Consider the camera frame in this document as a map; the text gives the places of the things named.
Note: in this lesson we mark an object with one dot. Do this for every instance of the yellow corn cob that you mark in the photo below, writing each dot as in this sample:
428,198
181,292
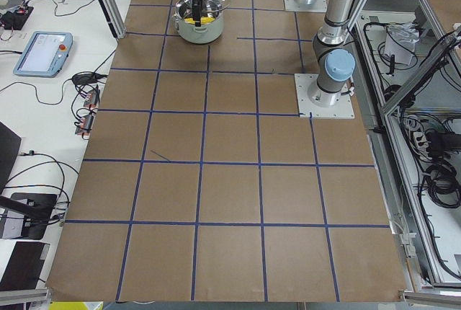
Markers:
203,20

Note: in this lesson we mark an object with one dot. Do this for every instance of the pale green cooking pot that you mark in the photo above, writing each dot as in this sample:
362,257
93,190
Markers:
198,35

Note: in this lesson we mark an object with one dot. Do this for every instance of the near blue teach pendant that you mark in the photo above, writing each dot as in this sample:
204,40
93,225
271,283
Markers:
44,55

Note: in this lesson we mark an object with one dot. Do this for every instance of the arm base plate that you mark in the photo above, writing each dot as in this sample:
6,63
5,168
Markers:
312,102
290,6

